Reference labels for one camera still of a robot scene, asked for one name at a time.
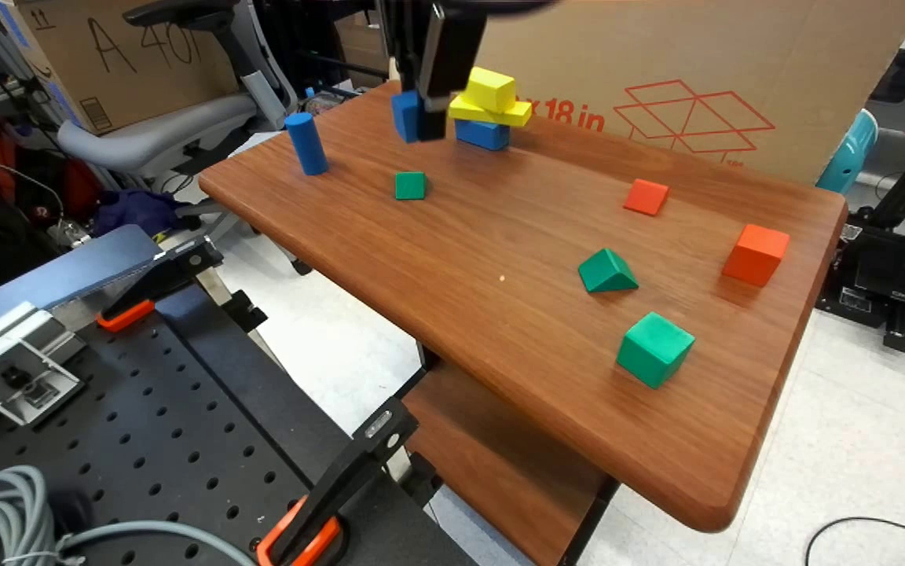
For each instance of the large printed cardboard box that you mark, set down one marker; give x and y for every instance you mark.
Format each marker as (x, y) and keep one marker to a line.
(683, 65)

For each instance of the black orange bar clamp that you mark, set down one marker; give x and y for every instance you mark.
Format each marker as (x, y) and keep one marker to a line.
(330, 493)
(158, 282)

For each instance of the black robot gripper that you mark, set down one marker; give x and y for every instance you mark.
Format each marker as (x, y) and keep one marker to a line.
(448, 48)

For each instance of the flat yellow block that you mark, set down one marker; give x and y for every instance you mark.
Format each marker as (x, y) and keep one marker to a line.
(512, 113)

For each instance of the blue cube block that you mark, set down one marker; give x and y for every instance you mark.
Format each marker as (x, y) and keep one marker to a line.
(407, 118)

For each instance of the orange cube block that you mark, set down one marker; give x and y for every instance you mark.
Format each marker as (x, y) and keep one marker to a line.
(756, 256)

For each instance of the black perforated mounting board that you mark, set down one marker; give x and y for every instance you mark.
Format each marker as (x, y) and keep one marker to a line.
(158, 430)

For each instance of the green wedge block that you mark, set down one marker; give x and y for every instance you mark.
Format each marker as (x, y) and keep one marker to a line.
(605, 271)

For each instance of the blue grey metal plate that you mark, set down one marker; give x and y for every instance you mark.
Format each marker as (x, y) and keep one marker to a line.
(45, 278)

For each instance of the aluminium corner bracket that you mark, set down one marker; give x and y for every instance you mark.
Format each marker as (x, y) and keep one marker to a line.
(12, 380)

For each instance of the grey black office chair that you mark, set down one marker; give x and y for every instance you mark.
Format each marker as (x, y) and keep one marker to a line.
(173, 121)

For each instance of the black equipment stand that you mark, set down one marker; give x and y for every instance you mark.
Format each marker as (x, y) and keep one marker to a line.
(895, 262)

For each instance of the cardboard box with handwriting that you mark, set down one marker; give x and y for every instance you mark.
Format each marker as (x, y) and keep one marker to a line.
(118, 53)

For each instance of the red flat block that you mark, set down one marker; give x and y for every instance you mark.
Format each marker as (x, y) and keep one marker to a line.
(644, 195)

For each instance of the wooden lower shelf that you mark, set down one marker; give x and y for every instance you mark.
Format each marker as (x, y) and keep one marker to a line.
(505, 466)

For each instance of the small green cube block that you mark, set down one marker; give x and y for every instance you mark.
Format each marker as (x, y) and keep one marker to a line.
(408, 188)

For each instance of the thick yellow block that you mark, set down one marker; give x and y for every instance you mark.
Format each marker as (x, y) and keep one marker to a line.
(491, 88)

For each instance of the blue cylinder block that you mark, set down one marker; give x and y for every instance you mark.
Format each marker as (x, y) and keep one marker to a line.
(309, 145)

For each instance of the large green cube block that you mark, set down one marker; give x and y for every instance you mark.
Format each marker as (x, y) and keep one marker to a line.
(654, 351)

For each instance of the blue base block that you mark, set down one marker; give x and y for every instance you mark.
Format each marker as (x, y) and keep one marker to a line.
(481, 135)

